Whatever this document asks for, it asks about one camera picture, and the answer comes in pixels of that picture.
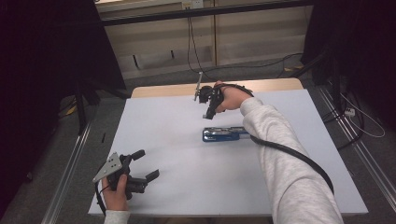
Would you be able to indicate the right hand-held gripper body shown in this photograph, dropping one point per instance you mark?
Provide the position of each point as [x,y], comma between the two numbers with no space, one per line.
[206,94]

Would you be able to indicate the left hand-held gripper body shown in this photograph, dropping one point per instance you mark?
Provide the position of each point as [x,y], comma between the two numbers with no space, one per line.
[109,168]

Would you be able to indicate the person's right hand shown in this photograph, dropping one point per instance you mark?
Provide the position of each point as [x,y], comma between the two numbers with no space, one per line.
[233,98]

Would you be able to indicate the person's left hand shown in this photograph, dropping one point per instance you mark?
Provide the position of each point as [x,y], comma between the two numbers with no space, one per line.
[115,196]

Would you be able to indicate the white table sheet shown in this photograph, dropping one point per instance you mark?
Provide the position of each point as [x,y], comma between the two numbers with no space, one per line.
[174,174]

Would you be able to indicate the black stand legs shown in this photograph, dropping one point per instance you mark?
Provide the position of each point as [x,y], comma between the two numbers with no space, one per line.
[327,68]
[81,105]

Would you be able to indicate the beige wooden shelf unit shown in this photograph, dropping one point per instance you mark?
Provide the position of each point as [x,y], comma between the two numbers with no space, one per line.
[255,34]

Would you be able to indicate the black curtain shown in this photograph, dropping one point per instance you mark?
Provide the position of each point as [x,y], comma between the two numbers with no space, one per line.
[361,46]
[43,62]

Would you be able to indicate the white power strip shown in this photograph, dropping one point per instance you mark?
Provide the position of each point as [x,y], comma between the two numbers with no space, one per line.
[350,112]

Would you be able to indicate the metal floor rail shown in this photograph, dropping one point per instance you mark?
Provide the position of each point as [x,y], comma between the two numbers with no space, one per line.
[367,155]
[67,174]

